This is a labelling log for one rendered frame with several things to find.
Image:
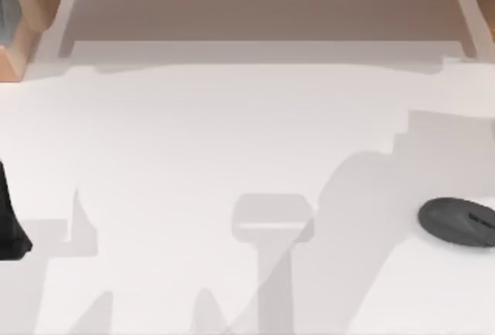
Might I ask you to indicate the dark grey computer mouse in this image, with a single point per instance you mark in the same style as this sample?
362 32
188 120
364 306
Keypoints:
456 221

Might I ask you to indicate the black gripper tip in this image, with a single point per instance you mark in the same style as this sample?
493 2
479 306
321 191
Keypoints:
11 230

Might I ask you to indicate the wooden cupboard with grey inside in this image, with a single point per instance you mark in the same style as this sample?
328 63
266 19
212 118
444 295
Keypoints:
17 21

